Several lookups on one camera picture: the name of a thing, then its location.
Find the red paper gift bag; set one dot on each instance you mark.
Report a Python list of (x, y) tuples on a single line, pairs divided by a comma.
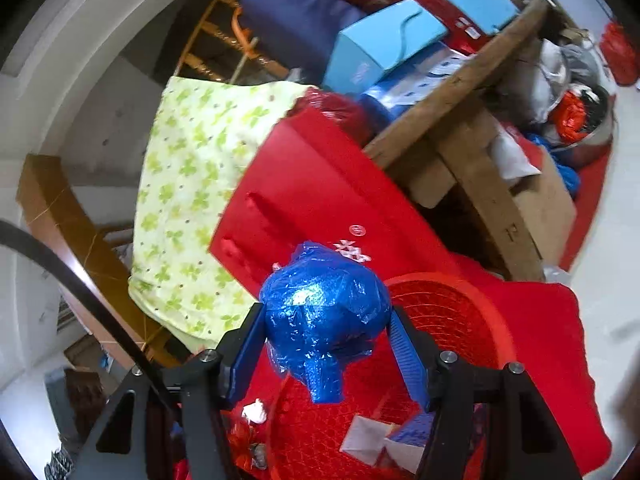
[(310, 185)]

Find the metal bowl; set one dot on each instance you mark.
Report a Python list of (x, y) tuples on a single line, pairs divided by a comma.
[(595, 132)]

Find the red mesh basket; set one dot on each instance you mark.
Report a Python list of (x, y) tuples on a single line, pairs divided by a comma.
[(450, 310)]

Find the orange metal rack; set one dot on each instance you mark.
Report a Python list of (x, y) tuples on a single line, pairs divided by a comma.
[(215, 35)]

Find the red cardboard box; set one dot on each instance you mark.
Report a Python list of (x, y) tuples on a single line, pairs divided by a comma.
[(425, 0)]

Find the dark red plastic bag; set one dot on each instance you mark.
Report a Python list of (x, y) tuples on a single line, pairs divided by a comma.
[(335, 110)]

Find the navy blue fabric bag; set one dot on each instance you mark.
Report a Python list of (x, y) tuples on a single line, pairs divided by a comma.
[(295, 25)]

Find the red cloth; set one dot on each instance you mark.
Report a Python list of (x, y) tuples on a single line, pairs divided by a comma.
[(540, 335)]

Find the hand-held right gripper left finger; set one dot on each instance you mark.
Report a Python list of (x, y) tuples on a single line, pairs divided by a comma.
[(245, 355)]

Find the blue plastic bag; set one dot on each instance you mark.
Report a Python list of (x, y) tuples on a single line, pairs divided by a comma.
[(562, 170), (325, 310)]

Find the green clover print cloth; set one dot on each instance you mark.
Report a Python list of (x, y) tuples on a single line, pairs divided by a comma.
[(195, 160)]

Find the blue and white printed box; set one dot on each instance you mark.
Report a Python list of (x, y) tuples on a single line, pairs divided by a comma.
[(415, 80)]

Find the orange plastic bag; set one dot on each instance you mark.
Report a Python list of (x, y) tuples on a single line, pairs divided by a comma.
[(570, 115)]

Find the white plastic bag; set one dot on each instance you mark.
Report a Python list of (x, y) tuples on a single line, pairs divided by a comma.
[(510, 155)]

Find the white paper carton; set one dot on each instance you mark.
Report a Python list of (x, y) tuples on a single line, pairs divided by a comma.
[(367, 440)]

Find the grey plastic bag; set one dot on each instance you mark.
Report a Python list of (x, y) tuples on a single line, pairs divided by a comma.
[(580, 62)]

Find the brown wooden cabinet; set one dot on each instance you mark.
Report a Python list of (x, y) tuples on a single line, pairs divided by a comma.
[(65, 220)]

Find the light blue cardboard box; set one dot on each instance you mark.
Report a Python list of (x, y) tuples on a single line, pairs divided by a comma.
[(375, 45)]

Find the white crumpled tissue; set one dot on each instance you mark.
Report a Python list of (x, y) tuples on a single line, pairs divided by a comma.
[(255, 410)]

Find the brown cardboard box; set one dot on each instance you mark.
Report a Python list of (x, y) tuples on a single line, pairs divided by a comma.
[(545, 205)]

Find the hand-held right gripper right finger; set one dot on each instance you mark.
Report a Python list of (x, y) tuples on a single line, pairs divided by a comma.
[(407, 355)]

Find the old wooden table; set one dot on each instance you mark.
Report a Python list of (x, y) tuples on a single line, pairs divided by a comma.
[(450, 110)]

